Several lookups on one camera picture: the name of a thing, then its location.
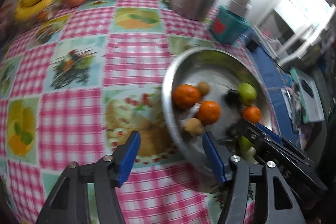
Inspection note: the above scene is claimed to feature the small green mango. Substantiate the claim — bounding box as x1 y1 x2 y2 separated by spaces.
239 136 253 153

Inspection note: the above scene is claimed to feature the orange tangerine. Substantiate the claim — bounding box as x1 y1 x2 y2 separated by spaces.
242 106 262 124
196 101 221 126
173 84 202 110

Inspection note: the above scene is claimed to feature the large green mango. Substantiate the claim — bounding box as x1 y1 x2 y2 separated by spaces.
238 83 257 106

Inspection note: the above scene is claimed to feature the brown kiwi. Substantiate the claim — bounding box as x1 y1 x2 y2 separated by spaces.
197 81 211 97
183 118 204 137

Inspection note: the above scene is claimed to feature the teal cardboard box lid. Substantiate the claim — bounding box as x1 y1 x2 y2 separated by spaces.
289 68 325 123

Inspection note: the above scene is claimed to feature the blue under tablecloth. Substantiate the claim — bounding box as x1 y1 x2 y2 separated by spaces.
247 44 301 148

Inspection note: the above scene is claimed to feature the large steel bowl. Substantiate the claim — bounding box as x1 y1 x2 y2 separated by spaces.
161 47 275 176

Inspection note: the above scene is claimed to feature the pink checkered fruit tablecloth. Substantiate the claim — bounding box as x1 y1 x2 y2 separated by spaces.
1 0 222 223

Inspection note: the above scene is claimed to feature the black power adapter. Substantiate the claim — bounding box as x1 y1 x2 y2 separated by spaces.
245 34 260 52

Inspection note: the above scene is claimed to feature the teal plastic box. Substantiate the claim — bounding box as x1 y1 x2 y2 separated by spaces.
210 6 250 44

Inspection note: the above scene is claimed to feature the white shelf rack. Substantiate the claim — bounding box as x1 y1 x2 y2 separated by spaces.
253 0 335 71

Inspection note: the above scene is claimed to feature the clear plastic fruit container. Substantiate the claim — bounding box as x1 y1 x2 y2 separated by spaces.
14 0 64 30

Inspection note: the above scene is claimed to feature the yellow banana bunch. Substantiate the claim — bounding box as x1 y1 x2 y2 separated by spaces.
14 0 57 22

